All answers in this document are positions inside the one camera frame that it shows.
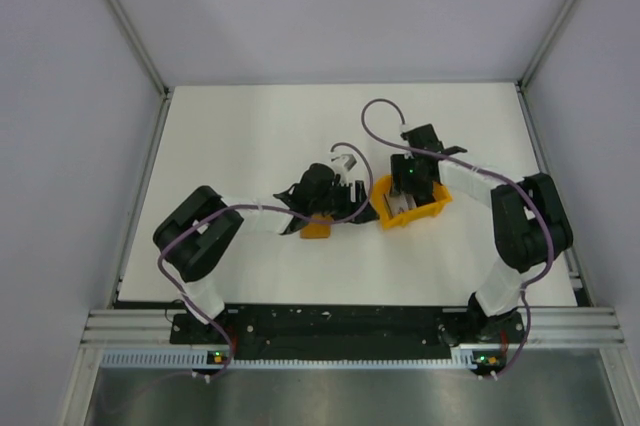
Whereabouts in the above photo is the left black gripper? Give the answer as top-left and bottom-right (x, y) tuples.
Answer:
(310, 179), (379, 225)

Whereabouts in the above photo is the yellow plastic bin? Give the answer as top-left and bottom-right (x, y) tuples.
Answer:
(371, 175), (453, 230)

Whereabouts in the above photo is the silver VIP card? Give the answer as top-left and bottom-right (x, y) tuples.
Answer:
(384, 193), (416, 218)

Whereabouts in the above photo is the orange leather card holder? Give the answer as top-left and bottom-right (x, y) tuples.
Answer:
(299, 214), (333, 240)

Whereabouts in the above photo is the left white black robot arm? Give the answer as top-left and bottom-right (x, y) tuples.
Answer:
(152, 154), (378, 343)

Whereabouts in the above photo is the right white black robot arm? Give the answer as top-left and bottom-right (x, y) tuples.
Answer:
(391, 124), (573, 342)

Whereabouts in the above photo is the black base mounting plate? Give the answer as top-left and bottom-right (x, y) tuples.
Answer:
(170, 303), (524, 360)

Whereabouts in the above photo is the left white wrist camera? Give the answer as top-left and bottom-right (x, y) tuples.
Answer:
(330, 153), (357, 174)

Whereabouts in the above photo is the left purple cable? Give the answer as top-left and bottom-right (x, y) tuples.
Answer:
(156, 141), (374, 382)

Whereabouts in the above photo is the purple cable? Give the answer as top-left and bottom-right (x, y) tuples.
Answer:
(156, 141), (374, 382)
(360, 98), (556, 381)

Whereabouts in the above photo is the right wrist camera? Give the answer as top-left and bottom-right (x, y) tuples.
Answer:
(400, 123), (413, 140)

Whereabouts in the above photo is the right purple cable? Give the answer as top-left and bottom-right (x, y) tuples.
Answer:
(360, 98), (556, 381)

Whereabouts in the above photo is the aluminium front rail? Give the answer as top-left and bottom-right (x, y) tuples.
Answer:
(81, 304), (624, 348)

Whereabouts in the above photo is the white slotted cable duct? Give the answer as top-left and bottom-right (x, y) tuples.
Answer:
(100, 349), (500, 371)

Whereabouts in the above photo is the left aluminium frame post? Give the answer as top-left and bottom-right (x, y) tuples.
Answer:
(103, 0), (170, 98)

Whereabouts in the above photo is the aluminium frame post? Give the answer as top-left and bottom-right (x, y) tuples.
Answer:
(517, 0), (582, 91)
(103, 0), (170, 98)

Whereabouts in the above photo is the right aluminium frame post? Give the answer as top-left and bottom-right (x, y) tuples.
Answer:
(517, 0), (582, 91)

